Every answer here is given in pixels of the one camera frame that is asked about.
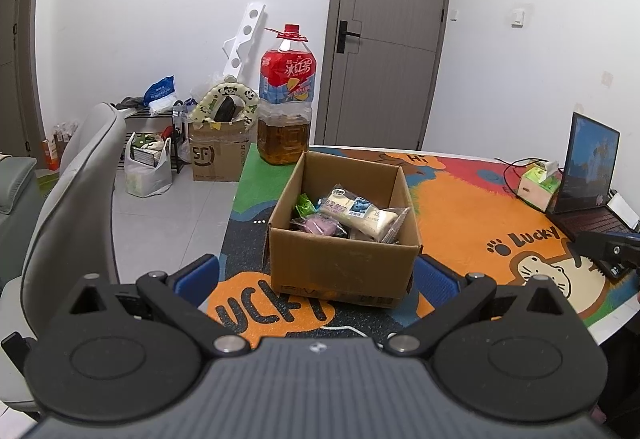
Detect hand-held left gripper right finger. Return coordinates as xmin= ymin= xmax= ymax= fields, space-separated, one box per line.
xmin=386 ymin=254 xmax=592 ymax=356

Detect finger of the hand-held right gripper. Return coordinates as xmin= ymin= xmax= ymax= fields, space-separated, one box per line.
xmin=597 ymin=261 xmax=637 ymax=281
xmin=572 ymin=230 xmax=640 ymax=268

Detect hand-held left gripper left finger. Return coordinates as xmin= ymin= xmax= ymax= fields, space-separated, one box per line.
xmin=52 ymin=253 xmax=252 ymax=356

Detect silver snack packet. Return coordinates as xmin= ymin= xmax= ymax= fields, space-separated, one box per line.
xmin=349 ymin=218 xmax=410 ymax=244

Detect brown cardboard box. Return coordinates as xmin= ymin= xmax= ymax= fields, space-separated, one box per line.
xmin=267 ymin=150 xmax=424 ymax=309

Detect long white cake packet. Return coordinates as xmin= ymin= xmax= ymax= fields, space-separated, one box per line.
xmin=317 ymin=188 xmax=399 ymax=240

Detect pink snack packet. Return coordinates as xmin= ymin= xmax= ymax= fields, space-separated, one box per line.
xmin=292 ymin=213 xmax=347 ymax=238

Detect white paper card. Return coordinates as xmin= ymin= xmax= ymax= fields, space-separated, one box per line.
xmin=606 ymin=192 xmax=640 ymax=230

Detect colourful cartoon table mat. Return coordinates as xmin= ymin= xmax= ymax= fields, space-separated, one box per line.
xmin=219 ymin=146 xmax=627 ymax=351

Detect green tissue box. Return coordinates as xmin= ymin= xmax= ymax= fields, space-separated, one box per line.
xmin=517 ymin=160 xmax=564 ymax=213

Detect black laptop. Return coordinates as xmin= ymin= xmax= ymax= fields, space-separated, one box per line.
xmin=546 ymin=112 xmax=640 ymax=243

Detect white plastic bag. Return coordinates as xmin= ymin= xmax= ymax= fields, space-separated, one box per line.
xmin=124 ymin=132 xmax=174 ymax=198

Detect taped cardboard box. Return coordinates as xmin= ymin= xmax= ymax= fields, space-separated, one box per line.
xmin=187 ymin=116 xmax=256 ymax=183

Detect grey office chair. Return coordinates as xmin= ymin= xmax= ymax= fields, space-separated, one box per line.
xmin=0 ymin=102 xmax=127 ymax=421

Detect black shoe rack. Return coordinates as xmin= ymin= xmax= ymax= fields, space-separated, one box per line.
xmin=117 ymin=100 xmax=192 ymax=175

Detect blue and white bag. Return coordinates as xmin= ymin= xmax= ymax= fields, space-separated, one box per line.
xmin=144 ymin=75 xmax=177 ymax=115

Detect orange cardboard cartons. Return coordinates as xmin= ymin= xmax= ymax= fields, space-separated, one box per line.
xmin=41 ymin=122 xmax=81 ymax=170

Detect grey green sofa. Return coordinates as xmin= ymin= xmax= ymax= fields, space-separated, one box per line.
xmin=0 ymin=152 xmax=44 ymax=281

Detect large iced tea bottle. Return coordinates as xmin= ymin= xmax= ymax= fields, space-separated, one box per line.
xmin=256 ymin=23 xmax=317 ymax=168

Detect grey room door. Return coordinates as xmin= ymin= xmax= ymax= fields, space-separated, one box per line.
xmin=322 ymin=0 xmax=455 ymax=151

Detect tall white perforated board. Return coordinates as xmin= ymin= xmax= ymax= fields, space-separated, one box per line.
xmin=221 ymin=3 xmax=266 ymax=83

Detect dark side door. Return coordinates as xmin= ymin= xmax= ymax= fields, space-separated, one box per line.
xmin=0 ymin=0 xmax=47 ymax=166

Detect black cable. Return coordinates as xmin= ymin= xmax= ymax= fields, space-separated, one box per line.
xmin=494 ymin=158 xmax=540 ymax=201

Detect panda print swim ring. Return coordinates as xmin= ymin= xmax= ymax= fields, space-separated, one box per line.
xmin=192 ymin=75 xmax=261 ymax=125

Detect black door handle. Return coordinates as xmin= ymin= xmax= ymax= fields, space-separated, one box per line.
xmin=336 ymin=20 xmax=362 ymax=54

